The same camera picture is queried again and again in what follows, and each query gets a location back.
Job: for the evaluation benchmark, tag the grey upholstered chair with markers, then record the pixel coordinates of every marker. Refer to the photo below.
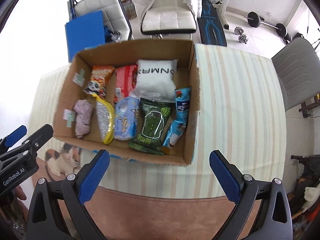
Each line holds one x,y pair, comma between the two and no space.
297,68

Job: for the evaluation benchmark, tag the blue Nestle milk powder bag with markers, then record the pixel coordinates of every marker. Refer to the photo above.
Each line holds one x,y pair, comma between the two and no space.
178,126

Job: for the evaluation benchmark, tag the barbell on floor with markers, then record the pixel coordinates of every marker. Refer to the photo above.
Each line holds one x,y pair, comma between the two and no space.
255,21

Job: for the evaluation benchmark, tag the light blue tissue pack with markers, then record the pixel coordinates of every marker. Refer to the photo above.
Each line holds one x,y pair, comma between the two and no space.
126,119

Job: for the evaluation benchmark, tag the yellow silver scrub pad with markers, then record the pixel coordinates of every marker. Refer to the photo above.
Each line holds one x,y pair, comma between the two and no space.
105,117

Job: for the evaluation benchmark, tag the calico cat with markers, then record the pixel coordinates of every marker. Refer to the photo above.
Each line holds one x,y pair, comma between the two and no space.
63,162

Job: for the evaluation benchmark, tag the red snack bag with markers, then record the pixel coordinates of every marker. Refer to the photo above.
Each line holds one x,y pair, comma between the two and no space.
125,81

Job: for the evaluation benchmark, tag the white foam pouch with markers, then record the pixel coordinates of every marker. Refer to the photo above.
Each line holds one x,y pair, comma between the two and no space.
155,80

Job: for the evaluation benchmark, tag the green wipes pack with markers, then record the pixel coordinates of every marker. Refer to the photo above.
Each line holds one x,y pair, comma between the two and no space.
156,116

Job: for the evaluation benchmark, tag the black blue weight bench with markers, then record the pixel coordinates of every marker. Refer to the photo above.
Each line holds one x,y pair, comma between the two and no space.
210,24

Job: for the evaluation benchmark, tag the chrome dumbbell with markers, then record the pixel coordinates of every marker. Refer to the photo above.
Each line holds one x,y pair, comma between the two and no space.
241,36

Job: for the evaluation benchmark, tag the purple fuzzy cloth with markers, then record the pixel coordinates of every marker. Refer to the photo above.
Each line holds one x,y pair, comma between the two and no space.
84,111

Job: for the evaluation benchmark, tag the blue folded mat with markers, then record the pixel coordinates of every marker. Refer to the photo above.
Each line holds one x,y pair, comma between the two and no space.
84,32

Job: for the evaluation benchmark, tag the orange snack bag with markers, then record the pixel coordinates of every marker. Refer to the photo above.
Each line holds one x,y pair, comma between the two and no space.
99,79

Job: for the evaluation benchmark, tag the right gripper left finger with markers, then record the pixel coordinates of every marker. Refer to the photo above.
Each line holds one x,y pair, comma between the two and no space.
45,219

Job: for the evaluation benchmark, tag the striped tablecloth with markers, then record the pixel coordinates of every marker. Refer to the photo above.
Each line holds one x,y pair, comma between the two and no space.
236,107

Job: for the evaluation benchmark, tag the cardboard box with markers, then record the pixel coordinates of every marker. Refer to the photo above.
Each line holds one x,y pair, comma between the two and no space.
123,54

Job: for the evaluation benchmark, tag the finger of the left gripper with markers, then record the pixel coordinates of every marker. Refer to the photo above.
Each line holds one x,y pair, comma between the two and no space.
33,143
11,139

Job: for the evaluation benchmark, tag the white chair left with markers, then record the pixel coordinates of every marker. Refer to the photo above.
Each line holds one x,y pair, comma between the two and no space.
114,16

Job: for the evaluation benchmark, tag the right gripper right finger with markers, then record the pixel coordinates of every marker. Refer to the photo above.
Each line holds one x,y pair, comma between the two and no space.
273,220

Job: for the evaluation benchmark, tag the white chair with jacket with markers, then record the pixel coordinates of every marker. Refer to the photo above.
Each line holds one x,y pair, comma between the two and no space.
175,21

